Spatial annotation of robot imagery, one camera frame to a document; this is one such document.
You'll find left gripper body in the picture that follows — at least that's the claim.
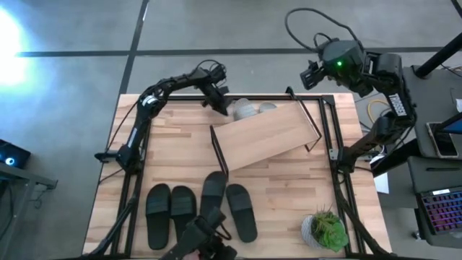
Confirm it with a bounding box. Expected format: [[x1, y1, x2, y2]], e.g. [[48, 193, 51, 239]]
[[196, 68, 229, 108]]

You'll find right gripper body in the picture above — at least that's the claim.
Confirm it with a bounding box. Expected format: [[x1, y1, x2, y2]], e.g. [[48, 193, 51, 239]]
[[299, 61, 328, 90]]

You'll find wooden shelf black metal frame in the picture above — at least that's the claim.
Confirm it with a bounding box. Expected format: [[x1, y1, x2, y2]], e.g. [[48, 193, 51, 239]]
[[209, 86, 323, 180]]

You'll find black rubber slide sandal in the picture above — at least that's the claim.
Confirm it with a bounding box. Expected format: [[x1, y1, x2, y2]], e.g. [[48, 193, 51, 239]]
[[225, 183, 258, 243], [200, 170, 229, 220], [145, 183, 173, 251], [170, 185, 198, 241]]

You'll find black pole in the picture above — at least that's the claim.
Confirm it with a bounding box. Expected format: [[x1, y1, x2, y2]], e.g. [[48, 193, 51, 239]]
[[414, 33, 462, 79]]

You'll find white paper sheet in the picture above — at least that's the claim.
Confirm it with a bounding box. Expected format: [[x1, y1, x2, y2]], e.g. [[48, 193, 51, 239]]
[[373, 173, 391, 195]]

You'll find tablet with dark screen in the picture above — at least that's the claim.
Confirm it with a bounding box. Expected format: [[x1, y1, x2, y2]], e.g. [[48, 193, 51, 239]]
[[426, 121, 461, 160]]

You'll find green plant in white pot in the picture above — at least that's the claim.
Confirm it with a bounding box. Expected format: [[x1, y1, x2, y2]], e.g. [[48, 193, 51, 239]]
[[301, 205, 350, 253]]

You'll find laptop with lit keyboard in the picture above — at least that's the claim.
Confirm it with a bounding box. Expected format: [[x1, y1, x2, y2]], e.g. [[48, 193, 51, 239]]
[[418, 187, 462, 235]]

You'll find black box with blue light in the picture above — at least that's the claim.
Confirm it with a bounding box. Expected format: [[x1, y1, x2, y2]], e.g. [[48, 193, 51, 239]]
[[0, 139, 32, 169]]

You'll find grey metal stand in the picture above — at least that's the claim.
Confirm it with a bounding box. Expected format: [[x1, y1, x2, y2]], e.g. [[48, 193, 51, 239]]
[[0, 162, 58, 254]]

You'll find black aluminium rig frame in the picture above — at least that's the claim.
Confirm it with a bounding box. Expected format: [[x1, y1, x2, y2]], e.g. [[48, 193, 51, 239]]
[[83, 86, 395, 260]]

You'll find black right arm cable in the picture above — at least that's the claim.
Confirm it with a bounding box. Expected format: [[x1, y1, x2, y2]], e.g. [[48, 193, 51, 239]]
[[284, 7, 362, 53]]

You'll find yellow cable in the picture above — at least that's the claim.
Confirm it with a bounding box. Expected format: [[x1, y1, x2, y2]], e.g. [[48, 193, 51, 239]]
[[367, 99, 390, 122]]

